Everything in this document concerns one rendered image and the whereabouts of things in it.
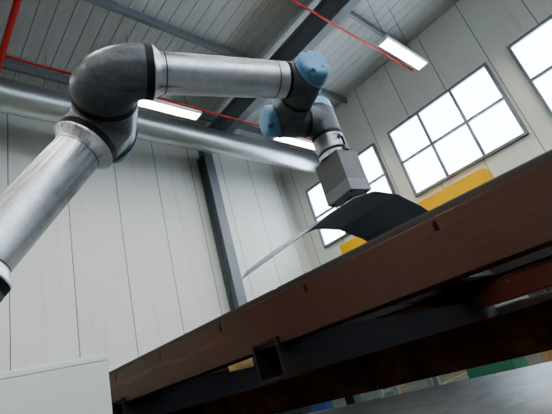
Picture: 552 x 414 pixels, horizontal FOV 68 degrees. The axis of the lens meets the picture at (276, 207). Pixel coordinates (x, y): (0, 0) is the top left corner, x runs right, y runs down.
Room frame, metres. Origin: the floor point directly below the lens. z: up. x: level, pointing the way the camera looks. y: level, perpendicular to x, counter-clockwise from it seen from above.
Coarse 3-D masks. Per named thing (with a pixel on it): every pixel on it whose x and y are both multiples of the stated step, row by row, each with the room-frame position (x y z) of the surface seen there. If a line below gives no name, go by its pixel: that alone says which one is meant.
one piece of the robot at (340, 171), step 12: (324, 156) 0.84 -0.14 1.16; (336, 156) 0.82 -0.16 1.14; (348, 156) 0.83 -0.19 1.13; (324, 168) 0.86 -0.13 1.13; (336, 168) 0.83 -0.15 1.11; (348, 168) 0.82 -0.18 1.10; (360, 168) 0.85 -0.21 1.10; (324, 180) 0.87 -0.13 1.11; (336, 180) 0.84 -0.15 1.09; (348, 180) 0.82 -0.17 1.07; (360, 180) 0.84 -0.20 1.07; (324, 192) 0.88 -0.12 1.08; (336, 192) 0.85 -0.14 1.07; (348, 192) 0.83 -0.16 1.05; (360, 192) 0.85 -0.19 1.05; (336, 204) 0.88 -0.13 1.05
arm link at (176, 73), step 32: (96, 64) 0.51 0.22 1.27; (128, 64) 0.51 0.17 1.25; (160, 64) 0.54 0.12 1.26; (192, 64) 0.56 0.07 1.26; (224, 64) 0.59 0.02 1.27; (256, 64) 0.62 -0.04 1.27; (288, 64) 0.65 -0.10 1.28; (320, 64) 0.66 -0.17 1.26; (96, 96) 0.54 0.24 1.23; (128, 96) 0.55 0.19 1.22; (224, 96) 0.64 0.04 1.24; (256, 96) 0.67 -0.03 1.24; (288, 96) 0.69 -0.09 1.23
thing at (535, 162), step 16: (544, 160) 0.36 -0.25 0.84; (512, 176) 0.38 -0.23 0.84; (480, 192) 0.40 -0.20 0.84; (448, 208) 0.42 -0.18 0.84; (416, 224) 0.45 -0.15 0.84; (384, 240) 0.48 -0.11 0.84; (528, 256) 0.97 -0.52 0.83; (544, 256) 0.95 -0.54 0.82; (320, 272) 0.54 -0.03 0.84; (496, 272) 1.02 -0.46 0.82; (448, 288) 1.02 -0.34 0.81; (400, 304) 1.05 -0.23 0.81; (352, 320) 1.31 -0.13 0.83
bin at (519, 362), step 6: (510, 360) 4.09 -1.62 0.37; (516, 360) 4.23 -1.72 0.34; (522, 360) 4.46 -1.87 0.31; (480, 366) 4.24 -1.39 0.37; (486, 366) 4.21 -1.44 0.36; (492, 366) 4.18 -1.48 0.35; (498, 366) 4.16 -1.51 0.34; (504, 366) 4.13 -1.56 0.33; (510, 366) 4.10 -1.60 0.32; (516, 366) 4.13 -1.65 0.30; (522, 366) 4.35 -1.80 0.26; (468, 372) 4.31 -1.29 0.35; (474, 372) 4.28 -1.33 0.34; (480, 372) 4.25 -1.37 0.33; (486, 372) 4.22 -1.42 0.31; (492, 372) 4.20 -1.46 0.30; (498, 372) 4.17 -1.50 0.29
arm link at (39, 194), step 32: (64, 128) 0.58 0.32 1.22; (96, 128) 0.59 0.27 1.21; (128, 128) 0.63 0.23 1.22; (64, 160) 0.57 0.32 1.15; (96, 160) 0.62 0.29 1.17; (32, 192) 0.55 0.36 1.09; (64, 192) 0.59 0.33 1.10; (0, 224) 0.52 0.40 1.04; (32, 224) 0.56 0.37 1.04; (0, 256) 0.53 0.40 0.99; (0, 288) 0.54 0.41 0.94
